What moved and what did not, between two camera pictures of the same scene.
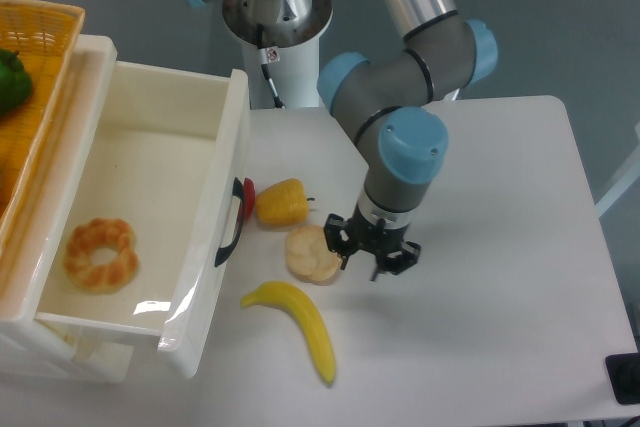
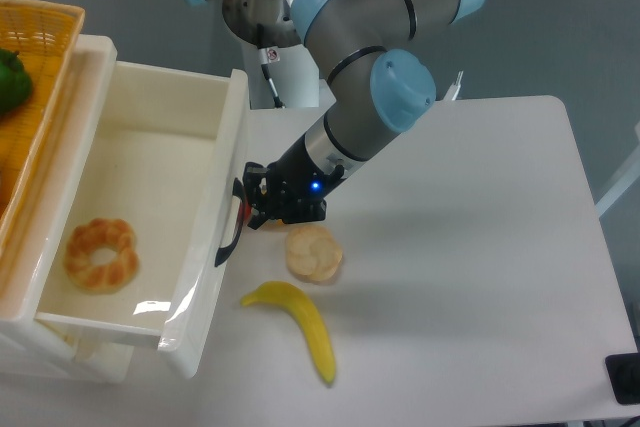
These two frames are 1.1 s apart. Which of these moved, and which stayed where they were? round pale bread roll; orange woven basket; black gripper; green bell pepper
Moved: black gripper
Stayed: round pale bread roll; orange woven basket; green bell pepper
